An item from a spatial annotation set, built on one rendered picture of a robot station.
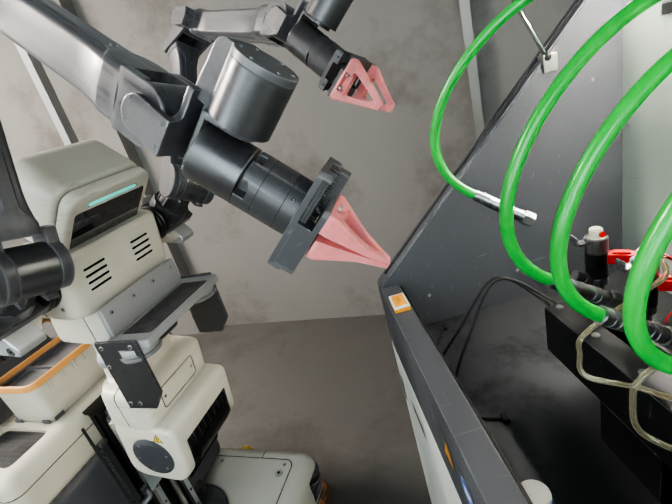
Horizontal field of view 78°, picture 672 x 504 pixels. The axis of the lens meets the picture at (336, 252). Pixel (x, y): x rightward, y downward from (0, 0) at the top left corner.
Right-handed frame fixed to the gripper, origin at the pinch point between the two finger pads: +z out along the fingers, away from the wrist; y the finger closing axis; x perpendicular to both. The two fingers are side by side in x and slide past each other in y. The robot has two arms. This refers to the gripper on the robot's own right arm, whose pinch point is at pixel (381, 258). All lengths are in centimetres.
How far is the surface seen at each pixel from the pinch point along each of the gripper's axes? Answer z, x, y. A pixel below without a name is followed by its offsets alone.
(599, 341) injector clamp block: 32.7, 12.6, 0.8
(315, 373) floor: 39, 137, -131
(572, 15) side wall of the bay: 14, 54, 37
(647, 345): 17.6, -8.8, 8.6
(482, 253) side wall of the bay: 28, 48, -6
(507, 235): 10.8, 6.3, 7.1
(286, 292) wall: 6, 193, -133
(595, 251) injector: 26.3, 17.3, 9.4
